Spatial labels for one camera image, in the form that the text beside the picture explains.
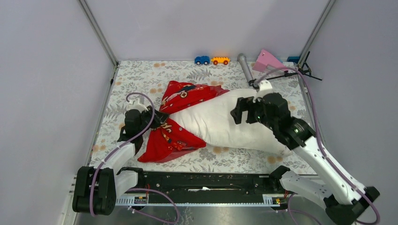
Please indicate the white pillow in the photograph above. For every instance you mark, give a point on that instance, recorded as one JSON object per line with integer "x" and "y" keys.
{"x": 212, "y": 122}

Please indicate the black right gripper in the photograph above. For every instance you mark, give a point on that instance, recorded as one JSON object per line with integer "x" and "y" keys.
{"x": 242, "y": 103}

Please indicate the pink wedge block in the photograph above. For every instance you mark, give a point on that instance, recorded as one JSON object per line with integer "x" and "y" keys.
{"x": 267, "y": 61}

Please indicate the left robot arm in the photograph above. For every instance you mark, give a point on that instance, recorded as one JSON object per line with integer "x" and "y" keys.
{"x": 98, "y": 187}

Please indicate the silver microphone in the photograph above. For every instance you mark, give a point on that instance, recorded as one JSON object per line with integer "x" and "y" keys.
{"x": 241, "y": 58}

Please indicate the yellow toy car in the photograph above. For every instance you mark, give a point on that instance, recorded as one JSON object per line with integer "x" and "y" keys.
{"x": 220, "y": 60}

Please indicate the aluminium frame post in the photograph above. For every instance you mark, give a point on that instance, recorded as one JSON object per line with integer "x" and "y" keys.
{"x": 98, "y": 32}
{"x": 316, "y": 30}

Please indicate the floral fern print sheet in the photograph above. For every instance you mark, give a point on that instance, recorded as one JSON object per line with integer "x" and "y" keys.
{"x": 151, "y": 78}

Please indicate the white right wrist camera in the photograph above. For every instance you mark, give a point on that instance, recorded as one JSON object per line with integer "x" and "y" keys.
{"x": 264, "y": 88}

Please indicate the left aluminium frame post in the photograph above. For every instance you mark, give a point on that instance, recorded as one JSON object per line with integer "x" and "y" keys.
{"x": 98, "y": 32}

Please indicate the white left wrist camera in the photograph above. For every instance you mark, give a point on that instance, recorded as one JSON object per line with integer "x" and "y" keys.
{"x": 137, "y": 105}

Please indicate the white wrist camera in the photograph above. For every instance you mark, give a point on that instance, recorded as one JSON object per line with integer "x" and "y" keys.
{"x": 137, "y": 105}
{"x": 264, "y": 88}

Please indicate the black tripod stand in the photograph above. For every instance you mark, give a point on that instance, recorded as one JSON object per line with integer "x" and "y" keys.
{"x": 305, "y": 71}

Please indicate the blue block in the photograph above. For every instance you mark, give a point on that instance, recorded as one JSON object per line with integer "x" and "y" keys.
{"x": 294, "y": 59}

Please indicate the blue toy car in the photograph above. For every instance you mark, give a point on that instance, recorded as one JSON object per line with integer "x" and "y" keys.
{"x": 202, "y": 60}

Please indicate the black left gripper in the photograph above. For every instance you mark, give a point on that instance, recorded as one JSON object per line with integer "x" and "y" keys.
{"x": 158, "y": 117}

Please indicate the slotted aluminium rail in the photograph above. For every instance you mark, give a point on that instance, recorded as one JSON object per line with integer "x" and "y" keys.
{"x": 228, "y": 199}

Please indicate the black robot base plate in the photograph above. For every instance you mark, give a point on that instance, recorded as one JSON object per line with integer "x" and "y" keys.
{"x": 168, "y": 184}

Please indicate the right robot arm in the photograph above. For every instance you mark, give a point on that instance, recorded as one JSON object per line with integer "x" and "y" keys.
{"x": 342, "y": 197}

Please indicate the red cartoon print pillowcase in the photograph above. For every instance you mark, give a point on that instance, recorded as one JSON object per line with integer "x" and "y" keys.
{"x": 171, "y": 140}

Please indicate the right aluminium frame post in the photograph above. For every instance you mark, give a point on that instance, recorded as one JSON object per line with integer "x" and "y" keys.
{"x": 316, "y": 30}

